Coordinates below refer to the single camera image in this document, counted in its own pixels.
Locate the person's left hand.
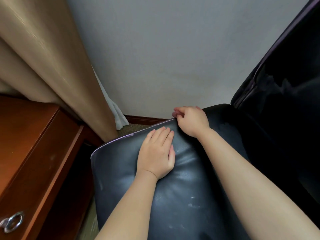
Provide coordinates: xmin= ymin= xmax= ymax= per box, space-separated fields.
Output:
xmin=136 ymin=126 xmax=176 ymax=180

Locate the person's right hand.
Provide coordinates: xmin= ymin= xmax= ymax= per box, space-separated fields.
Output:
xmin=172 ymin=106 xmax=210 ymax=138

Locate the person's right forearm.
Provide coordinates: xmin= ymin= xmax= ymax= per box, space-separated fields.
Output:
xmin=196 ymin=128 xmax=320 ymax=240

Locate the person's left forearm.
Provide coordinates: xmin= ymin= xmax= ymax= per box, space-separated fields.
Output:
xmin=95 ymin=171 xmax=158 ymax=240

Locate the dark wooden baseboard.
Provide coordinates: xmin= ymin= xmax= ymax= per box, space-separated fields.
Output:
xmin=124 ymin=115 xmax=168 ymax=126

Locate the white sheer curtain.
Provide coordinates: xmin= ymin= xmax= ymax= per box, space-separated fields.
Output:
xmin=91 ymin=65 xmax=130 ymax=130

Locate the brown wooden nightstand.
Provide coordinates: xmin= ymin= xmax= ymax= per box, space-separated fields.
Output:
xmin=0 ymin=95 xmax=104 ymax=240

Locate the beige curtain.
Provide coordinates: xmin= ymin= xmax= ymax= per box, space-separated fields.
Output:
xmin=0 ymin=0 xmax=118 ymax=143

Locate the silver drawer knob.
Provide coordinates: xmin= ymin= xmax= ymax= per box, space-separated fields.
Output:
xmin=0 ymin=211 xmax=25 ymax=234

